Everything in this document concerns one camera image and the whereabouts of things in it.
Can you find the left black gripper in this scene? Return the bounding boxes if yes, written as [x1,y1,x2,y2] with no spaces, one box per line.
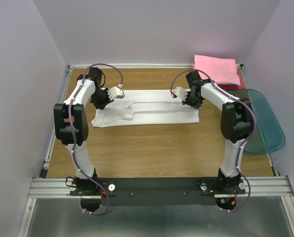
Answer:
[91,88,114,110]

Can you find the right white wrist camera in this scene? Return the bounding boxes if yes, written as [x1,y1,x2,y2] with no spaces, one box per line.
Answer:
[171,87,188,101]

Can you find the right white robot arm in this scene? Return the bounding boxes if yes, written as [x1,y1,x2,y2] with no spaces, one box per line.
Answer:
[174,70,256,194]

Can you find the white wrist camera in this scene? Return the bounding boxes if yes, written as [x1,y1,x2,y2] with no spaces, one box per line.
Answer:
[108,86,125,101]
[171,87,188,101]

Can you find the aluminium front rail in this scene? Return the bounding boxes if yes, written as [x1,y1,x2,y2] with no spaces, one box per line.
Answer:
[28,176,294,198]

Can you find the teal plastic bin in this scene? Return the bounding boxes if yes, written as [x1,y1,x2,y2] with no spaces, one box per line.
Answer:
[229,89,286,154]

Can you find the folded red t shirt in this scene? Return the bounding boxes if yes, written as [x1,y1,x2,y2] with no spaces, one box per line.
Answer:
[218,84,246,91]

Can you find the folded pink t shirt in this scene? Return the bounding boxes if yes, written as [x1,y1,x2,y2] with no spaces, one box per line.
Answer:
[193,55,241,86]

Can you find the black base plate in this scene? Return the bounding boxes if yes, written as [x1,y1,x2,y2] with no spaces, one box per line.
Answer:
[66,177,246,213]

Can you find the white t shirt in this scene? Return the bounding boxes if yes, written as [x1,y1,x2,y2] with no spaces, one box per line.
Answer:
[91,90,200,128]

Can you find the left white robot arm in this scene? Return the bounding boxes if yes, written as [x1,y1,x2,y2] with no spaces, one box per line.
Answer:
[53,63,124,195]

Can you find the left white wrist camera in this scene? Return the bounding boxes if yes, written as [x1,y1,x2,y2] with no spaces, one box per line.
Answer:
[108,86,125,101]

